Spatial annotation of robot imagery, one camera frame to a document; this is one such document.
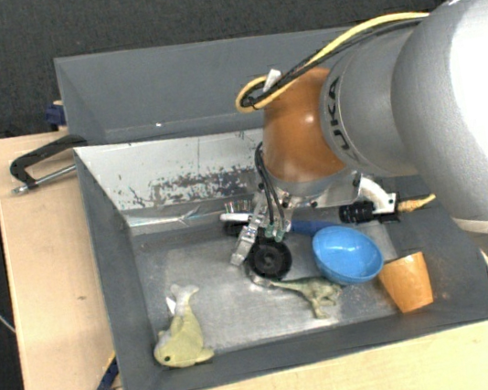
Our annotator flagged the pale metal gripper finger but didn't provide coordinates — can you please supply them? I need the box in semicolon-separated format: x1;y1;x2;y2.
224;222;265;269

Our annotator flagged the black round wheel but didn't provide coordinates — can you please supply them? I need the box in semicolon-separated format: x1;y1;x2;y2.
243;232;296;283

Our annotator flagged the white brush with coloured bristles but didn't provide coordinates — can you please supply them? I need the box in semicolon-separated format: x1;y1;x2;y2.
217;196;258;228

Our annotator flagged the blue plastic bowl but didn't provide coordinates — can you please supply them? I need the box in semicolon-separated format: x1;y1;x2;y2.
308;217;387;291

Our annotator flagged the green toy dinosaur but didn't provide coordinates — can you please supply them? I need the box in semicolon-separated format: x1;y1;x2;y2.
249;260;347;331

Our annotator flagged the yellow-green plush whale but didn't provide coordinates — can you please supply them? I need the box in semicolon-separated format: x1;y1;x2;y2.
143;279;217;374

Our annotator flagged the orange plastic cup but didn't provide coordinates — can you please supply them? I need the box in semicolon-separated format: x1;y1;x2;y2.
374;249;437;318

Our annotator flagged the grey metal bin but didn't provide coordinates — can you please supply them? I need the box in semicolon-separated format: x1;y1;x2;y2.
53;0;488;390

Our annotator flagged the pale wood flat board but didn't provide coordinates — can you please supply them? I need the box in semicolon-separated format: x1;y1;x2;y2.
0;125;122;390

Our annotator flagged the black cylinder on white bracket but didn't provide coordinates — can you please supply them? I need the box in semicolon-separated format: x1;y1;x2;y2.
333;163;440;232

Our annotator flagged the blue handled tool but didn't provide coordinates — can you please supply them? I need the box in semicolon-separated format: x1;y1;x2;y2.
288;213;342;239

